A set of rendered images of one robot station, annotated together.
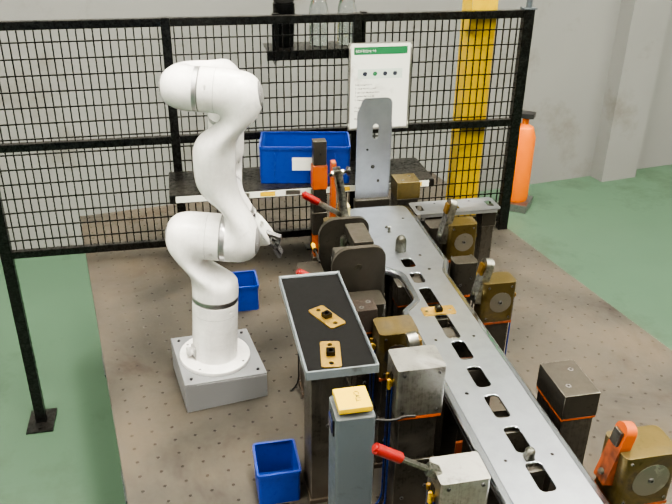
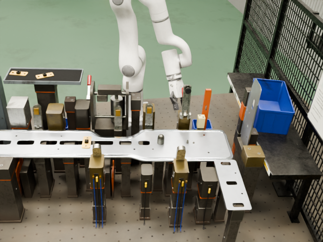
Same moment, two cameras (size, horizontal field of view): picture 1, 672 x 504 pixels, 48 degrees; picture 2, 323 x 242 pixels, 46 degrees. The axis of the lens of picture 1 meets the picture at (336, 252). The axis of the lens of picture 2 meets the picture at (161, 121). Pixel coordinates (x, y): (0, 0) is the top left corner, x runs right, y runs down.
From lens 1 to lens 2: 2.59 m
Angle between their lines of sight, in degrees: 79
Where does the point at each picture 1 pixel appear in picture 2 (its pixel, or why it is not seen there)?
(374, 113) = (255, 91)
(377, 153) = (250, 119)
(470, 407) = (6, 134)
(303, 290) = (69, 73)
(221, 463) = not seen: hidden behind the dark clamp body
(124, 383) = not seen: hidden behind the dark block
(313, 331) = (37, 72)
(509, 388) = (10, 149)
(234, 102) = not seen: outside the picture
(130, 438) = (103, 104)
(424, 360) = (14, 103)
